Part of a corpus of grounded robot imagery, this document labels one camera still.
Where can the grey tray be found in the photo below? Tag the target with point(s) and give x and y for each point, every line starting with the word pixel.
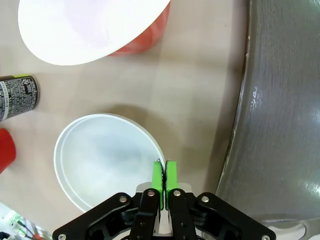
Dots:
pixel 280 112

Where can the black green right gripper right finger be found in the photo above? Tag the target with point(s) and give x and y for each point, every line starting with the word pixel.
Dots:
pixel 181 215

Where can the red bowl white inside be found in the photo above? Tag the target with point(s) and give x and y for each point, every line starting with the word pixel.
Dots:
pixel 82 27

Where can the white round object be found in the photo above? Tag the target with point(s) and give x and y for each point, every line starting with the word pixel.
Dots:
pixel 287 228

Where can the red cup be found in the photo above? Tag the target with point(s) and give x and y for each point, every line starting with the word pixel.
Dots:
pixel 6 150

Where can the black drink can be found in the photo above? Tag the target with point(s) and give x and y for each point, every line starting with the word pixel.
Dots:
pixel 17 96

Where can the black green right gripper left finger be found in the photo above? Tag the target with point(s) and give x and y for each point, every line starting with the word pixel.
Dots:
pixel 147 215

